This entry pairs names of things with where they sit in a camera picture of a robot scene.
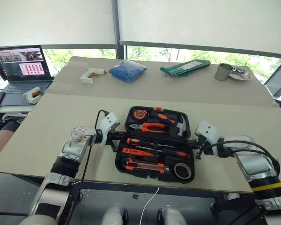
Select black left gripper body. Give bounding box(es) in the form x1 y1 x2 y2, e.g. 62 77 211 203
106 126 119 153

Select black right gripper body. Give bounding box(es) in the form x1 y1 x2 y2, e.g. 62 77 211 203
196 138 208 160

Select black orange screwdriver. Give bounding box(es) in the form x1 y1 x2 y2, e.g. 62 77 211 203
126 138 177 149
131 146 191 160

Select orange voltage tester pen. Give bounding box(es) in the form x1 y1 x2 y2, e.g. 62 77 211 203
121 147 155 158

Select black tape roll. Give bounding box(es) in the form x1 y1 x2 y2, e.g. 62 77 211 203
173 163 193 180

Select black orange utility knife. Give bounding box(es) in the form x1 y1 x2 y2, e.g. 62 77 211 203
126 157 170 174

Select black tool case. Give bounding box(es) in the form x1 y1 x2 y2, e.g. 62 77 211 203
114 105 196 184

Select orange black tape measure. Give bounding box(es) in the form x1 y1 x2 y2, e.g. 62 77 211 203
133 108 148 120

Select blue plastic bag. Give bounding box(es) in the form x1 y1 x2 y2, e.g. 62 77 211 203
108 59 148 83

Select white glue gun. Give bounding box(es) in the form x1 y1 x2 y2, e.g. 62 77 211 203
80 67 108 85
22 86 43 105

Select grey rounded robot leg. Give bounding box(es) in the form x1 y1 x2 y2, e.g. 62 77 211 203
100 204 130 225
157 205 188 225

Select steel cup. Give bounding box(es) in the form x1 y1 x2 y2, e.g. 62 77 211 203
214 63 234 82

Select green flat packet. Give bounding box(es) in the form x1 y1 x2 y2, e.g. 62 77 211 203
160 59 211 77

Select yellow tape band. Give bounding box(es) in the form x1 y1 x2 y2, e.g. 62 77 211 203
251 179 281 191

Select steel bowl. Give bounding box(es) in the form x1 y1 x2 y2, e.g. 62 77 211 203
228 67 252 83

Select white shoe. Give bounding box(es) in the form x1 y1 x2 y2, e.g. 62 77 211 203
2 112 28 123

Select person's bare leg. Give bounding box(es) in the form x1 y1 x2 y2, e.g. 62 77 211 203
0 129 15 184

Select white roller blind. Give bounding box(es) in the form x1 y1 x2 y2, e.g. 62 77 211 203
117 0 281 56
0 0 119 49

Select open grey laptop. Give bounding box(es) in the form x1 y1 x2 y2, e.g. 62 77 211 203
0 45 55 106

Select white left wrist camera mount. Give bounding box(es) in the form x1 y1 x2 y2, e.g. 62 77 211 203
96 112 120 145

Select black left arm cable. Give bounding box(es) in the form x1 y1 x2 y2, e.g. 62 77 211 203
67 109 109 211

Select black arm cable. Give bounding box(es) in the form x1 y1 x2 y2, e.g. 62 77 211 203
202 140 281 174
67 109 109 211

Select orange handled pliers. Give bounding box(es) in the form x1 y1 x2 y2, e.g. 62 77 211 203
129 122 167 133

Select black orange handled hammer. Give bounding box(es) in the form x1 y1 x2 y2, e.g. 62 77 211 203
150 110 188 137

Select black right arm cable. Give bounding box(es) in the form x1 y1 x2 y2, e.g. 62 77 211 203
202 140 281 174

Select black table leg bracket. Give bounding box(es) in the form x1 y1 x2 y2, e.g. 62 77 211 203
210 194 256 212
70 180 84 203

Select white cable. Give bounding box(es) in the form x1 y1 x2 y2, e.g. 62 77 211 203
140 186 160 225

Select grey window post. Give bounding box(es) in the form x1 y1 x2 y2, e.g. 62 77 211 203
111 0 128 62

